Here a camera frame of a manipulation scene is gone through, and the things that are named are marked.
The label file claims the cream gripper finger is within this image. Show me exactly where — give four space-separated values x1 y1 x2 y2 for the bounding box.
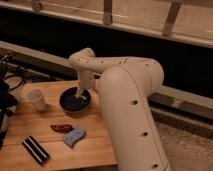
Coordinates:
75 88 81 98
80 88 88 98

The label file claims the dark ceramic bowl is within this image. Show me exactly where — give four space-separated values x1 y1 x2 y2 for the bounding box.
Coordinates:
59 87 91 113

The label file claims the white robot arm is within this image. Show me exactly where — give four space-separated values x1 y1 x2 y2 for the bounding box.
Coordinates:
69 48 171 171

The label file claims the red chili pepper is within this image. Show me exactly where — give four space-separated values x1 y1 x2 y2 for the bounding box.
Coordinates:
51 124 73 133

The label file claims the white paper cup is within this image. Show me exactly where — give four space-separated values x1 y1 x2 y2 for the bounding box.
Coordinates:
26 89 46 111

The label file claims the black white striped block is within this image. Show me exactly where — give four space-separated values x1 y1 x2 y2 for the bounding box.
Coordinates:
22 136 50 165

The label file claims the metal window railing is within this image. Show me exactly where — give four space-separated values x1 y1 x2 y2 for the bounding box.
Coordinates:
0 0 213 48

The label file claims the black equipment with cables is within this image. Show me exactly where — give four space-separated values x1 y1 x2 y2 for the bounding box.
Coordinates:
0 54 18 149

